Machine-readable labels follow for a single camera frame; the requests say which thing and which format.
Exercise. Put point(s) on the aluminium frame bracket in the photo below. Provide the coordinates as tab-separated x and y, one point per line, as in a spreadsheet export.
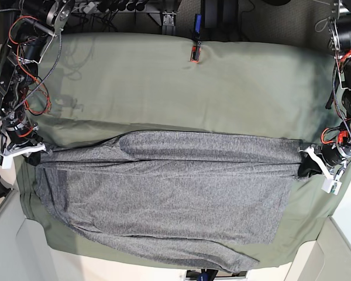
168	19

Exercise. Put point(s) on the top red-black clamp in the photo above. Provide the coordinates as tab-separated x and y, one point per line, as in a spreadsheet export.
195	52

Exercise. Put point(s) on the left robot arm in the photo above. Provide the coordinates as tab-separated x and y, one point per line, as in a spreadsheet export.
334	152

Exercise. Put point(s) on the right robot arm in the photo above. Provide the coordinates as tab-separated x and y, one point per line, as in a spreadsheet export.
22	91

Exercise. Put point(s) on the bottom orange-black clamp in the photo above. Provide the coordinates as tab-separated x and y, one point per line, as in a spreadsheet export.
207	275

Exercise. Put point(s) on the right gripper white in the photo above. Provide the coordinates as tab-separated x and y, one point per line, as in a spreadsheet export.
34	158

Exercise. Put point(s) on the green table cloth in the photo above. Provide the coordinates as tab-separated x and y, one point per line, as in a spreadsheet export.
105	84

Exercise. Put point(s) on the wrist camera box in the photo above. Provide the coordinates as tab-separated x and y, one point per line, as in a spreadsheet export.
6	161
331	186

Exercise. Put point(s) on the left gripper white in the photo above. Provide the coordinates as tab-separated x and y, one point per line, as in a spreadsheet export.
311	164

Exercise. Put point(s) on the grey long-sleeve T-shirt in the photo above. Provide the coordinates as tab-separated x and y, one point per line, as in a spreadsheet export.
182	198

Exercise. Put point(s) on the blue clamp handle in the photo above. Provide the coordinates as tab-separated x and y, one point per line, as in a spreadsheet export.
197	27

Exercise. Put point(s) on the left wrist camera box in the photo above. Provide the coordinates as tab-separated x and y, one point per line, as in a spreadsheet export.
331	186

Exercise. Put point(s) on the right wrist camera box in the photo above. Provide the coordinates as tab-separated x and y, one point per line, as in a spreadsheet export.
6	161

